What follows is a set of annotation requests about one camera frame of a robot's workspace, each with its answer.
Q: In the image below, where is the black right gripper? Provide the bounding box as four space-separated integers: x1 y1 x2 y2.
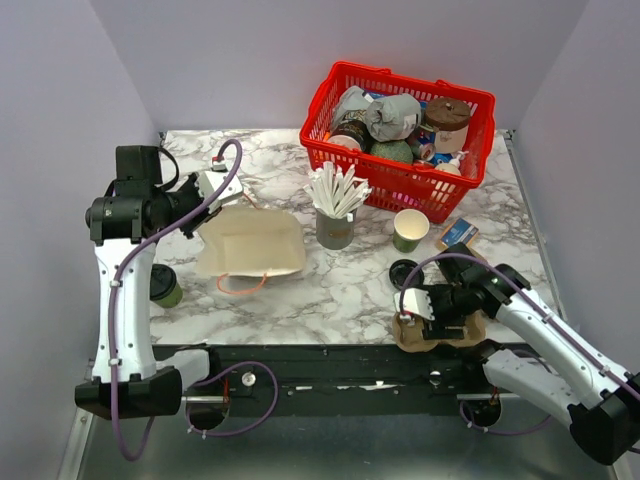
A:
420 282 471 340

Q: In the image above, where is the red plastic shopping basket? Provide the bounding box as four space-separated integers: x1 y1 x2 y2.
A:
299 61 496 224

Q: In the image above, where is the green paper coffee cup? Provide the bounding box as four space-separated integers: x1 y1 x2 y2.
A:
150 280 183 309

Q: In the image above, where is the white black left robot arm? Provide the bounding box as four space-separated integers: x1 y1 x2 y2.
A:
75 145 242 420

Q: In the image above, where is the black mounting base rail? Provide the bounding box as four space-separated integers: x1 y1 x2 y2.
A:
184 343 495 418

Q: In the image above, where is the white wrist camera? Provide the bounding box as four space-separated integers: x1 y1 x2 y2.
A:
196 170 244 214
394 288 435 321

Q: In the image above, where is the brown lidded white tub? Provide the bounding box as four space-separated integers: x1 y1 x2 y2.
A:
424 97 471 154

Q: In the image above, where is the dark printed paper cup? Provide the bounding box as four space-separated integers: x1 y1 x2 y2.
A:
327 110 372 152

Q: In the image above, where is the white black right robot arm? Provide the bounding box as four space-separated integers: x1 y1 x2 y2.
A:
425 244 639 465

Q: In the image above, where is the grey straw holder cup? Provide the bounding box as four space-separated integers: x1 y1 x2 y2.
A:
315 209 356 250

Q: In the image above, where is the white wrapped straws bundle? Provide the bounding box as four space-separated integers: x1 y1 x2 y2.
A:
304 161 373 219

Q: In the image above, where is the black plastic cup lid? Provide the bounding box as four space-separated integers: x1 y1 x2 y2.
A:
150 263 177 301

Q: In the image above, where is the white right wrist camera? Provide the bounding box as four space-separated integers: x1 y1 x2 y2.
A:
394 288 435 321

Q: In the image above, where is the green textured ball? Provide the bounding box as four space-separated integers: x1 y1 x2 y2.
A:
370 140 414 165

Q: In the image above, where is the blue yellow card packet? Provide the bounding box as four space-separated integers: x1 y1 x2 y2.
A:
436 218 479 250

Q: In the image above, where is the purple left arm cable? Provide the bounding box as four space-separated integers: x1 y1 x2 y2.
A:
107 139 279 462

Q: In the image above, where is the grey wrapped bundle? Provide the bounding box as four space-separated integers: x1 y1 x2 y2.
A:
364 93 422 142

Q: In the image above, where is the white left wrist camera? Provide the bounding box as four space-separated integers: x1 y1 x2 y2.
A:
196 170 244 214

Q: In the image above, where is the red blue drink can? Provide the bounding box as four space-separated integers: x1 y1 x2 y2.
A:
406 132 436 162

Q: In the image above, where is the white pump bottle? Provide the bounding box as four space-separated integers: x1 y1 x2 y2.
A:
433 151 468 175

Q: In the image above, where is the cream printed paper bag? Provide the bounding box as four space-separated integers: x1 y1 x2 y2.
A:
195 205 306 295

